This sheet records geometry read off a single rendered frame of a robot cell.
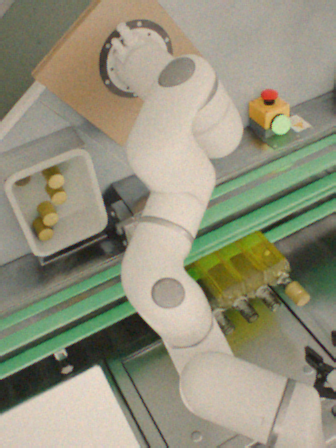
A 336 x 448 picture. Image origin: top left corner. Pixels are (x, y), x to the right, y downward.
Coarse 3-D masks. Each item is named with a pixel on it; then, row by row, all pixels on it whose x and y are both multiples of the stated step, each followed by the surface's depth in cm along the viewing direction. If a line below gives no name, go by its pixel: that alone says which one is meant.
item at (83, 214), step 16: (48, 160) 94; (64, 160) 96; (80, 160) 102; (16, 176) 93; (32, 176) 103; (64, 176) 107; (80, 176) 108; (16, 192) 103; (32, 192) 105; (80, 192) 111; (96, 192) 104; (16, 208) 97; (32, 208) 108; (64, 208) 112; (80, 208) 114; (96, 208) 110; (64, 224) 112; (80, 224) 112; (96, 224) 111; (32, 240) 104; (64, 240) 109; (80, 240) 110
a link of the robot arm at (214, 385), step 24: (216, 336) 74; (192, 360) 63; (216, 360) 62; (240, 360) 63; (192, 384) 61; (216, 384) 60; (240, 384) 59; (264, 384) 59; (192, 408) 61; (216, 408) 59; (240, 408) 58; (264, 408) 58; (240, 432) 60; (264, 432) 58
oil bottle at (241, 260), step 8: (224, 248) 116; (232, 248) 116; (240, 248) 115; (224, 256) 115; (232, 256) 114; (240, 256) 114; (248, 256) 113; (232, 264) 113; (240, 264) 112; (248, 264) 112; (256, 264) 112; (240, 272) 111; (248, 272) 110; (256, 272) 110; (264, 272) 110; (248, 280) 109; (256, 280) 109; (264, 280) 109; (248, 288) 109; (256, 288) 109; (248, 296) 111; (256, 296) 111
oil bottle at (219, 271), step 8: (208, 256) 114; (216, 256) 114; (200, 264) 113; (208, 264) 113; (216, 264) 113; (224, 264) 112; (208, 272) 111; (216, 272) 111; (224, 272) 111; (232, 272) 111; (216, 280) 110; (224, 280) 109; (232, 280) 109; (240, 280) 109; (224, 288) 108; (232, 288) 108; (240, 288) 108; (224, 296) 107; (232, 296) 107; (240, 296) 107; (232, 304) 108
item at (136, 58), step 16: (128, 32) 89; (144, 32) 94; (112, 48) 93; (128, 48) 91; (144, 48) 90; (160, 48) 91; (112, 64) 94; (128, 64) 91; (144, 64) 87; (160, 64) 86; (112, 80) 97; (128, 80) 92; (144, 80) 86; (144, 96) 88
